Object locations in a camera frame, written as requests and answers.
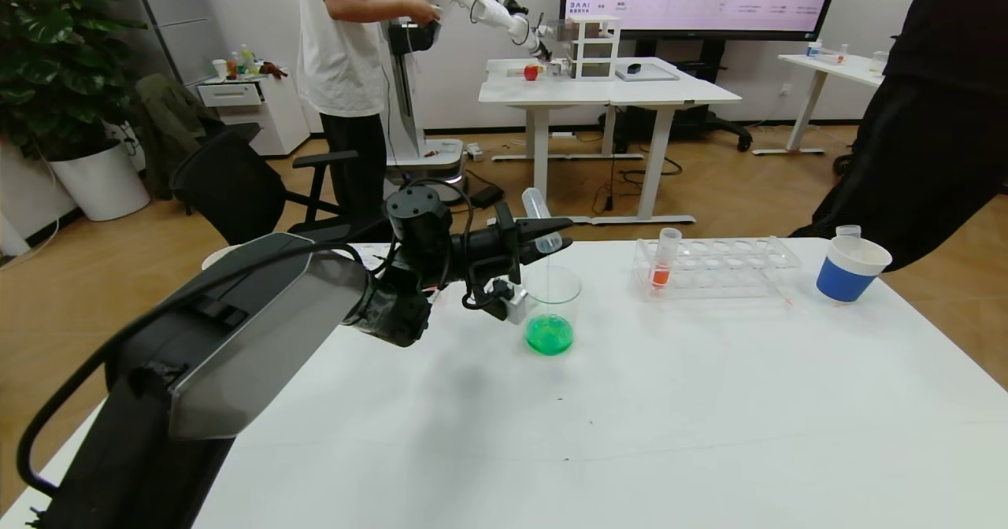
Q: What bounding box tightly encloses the blue white paper cup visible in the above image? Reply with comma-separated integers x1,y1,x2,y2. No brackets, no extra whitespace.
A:
815,236,894,304
202,244,241,272

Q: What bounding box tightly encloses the red pigment test tube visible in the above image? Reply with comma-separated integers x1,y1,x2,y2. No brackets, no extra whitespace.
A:
649,228,683,290

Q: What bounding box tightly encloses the black office chair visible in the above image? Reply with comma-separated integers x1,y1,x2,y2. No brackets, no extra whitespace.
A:
169,122,395,246

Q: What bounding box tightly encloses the white desktop drawer organizer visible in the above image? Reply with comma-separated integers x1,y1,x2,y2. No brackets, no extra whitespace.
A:
567,15,621,81

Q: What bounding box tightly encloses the blue pigment test tube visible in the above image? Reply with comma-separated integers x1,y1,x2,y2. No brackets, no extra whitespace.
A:
521,187,564,254

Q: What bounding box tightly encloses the person in white t-shirt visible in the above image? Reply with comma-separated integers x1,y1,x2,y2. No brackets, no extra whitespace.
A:
280,0,442,223

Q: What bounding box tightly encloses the person in black clothes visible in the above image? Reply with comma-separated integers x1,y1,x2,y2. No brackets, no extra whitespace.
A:
791,0,1008,272

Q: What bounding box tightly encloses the white drawer cabinet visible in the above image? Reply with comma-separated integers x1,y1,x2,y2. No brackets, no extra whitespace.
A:
197,72,310,157

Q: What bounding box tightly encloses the grey flat tray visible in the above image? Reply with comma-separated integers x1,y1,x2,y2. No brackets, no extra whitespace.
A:
616,63,680,83

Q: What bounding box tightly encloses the white humanoid robot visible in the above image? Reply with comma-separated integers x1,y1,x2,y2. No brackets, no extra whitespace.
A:
384,0,568,203

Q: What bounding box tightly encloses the clear glass beaker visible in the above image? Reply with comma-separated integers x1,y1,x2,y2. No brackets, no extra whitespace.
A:
521,266,584,357

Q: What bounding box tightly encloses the clear plastic test tube rack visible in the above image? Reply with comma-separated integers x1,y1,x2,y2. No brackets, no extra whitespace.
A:
632,236,802,303

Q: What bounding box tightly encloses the olive green jacket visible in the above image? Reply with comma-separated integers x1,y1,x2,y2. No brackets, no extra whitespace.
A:
132,72,229,199

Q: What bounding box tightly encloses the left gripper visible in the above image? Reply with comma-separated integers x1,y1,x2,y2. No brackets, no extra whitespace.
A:
451,201,575,285

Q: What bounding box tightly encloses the green leafy plant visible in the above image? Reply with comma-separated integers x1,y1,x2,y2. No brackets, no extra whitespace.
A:
0,0,146,160

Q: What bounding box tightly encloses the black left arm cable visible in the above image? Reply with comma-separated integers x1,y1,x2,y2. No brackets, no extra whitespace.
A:
16,242,363,498

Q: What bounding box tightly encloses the black swivel chair base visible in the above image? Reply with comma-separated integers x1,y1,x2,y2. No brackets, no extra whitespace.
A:
602,41,753,154

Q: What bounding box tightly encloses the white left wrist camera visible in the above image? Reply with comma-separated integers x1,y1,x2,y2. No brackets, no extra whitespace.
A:
490,277,530,325

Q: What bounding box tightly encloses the white plant pot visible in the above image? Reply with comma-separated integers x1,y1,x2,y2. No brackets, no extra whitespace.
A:
49,139,150,221

